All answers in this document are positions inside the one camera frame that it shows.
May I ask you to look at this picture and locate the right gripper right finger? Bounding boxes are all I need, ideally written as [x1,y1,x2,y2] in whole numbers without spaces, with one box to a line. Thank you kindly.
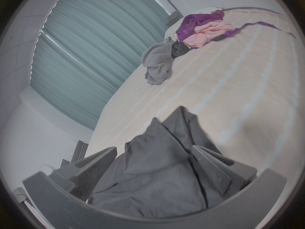
[191,145,258,199]

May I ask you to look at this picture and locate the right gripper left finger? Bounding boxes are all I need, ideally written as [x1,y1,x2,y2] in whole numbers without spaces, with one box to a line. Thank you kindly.
[49,146,118,201]

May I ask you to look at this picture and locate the black T-shirt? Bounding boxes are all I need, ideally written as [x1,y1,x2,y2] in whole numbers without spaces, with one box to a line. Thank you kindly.
[87,106,239,219]

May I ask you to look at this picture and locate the bed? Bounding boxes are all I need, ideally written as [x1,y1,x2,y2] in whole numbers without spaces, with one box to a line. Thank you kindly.
[87,0,304,209]

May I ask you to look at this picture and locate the black chest of drawers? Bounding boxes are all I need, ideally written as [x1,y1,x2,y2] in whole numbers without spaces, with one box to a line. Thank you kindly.
[61,140,89,169]

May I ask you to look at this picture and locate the blue-green curtain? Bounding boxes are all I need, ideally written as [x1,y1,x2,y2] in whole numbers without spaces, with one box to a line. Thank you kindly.
[42,0,171,90]
[30,34,117,131]

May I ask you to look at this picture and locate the grey garment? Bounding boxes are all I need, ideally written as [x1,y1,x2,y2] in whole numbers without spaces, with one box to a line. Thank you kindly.
[141,36,174,85]

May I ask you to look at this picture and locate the small black garment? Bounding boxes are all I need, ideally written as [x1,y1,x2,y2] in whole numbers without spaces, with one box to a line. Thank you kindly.
[171,41,191,59]

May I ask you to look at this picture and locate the pink garment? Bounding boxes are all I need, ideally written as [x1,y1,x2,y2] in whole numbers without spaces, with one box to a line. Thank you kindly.
[183,21,235,48]

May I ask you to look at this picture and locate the white printed pillow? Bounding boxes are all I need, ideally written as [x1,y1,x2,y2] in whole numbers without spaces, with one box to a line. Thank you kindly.
[164,7,224,41]

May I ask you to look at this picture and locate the purple garment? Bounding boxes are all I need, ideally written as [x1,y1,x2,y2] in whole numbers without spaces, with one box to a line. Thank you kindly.
[176,10,283,50]

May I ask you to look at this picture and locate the grey bedside table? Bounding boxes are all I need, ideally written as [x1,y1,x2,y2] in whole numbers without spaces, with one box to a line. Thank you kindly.
[166,11,179,24]

